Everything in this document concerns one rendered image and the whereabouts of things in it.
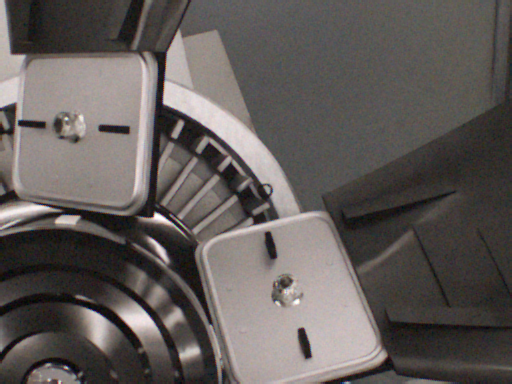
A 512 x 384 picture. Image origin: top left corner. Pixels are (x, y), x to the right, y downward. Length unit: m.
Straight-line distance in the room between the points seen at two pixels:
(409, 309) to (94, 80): 0.16
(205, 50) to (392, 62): 0.28
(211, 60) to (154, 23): 0.72
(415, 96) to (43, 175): 0.94
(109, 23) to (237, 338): 0.14
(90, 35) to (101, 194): 0.06
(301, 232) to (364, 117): 0.88
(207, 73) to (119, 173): 0.69
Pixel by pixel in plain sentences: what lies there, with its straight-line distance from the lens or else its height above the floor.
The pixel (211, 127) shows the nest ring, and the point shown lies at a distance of 0.60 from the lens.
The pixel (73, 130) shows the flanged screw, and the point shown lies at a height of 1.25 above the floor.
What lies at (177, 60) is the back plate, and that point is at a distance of 0.64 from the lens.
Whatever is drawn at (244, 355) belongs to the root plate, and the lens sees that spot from 0.42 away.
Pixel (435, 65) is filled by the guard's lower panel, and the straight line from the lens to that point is 1.33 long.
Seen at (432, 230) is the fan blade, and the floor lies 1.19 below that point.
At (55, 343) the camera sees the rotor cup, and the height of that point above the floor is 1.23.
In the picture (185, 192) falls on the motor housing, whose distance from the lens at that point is 0.53.
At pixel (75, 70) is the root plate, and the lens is 0.43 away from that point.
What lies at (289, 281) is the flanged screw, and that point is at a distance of 0.43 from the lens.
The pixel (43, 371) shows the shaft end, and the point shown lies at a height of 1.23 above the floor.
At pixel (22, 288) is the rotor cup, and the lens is 0.37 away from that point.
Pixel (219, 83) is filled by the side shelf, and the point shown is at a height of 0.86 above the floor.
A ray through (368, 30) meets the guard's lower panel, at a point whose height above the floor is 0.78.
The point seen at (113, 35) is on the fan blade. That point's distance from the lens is 0.40.
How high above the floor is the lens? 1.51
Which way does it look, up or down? 44 degrees down
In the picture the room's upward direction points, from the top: 9 degrees counter-clockwise
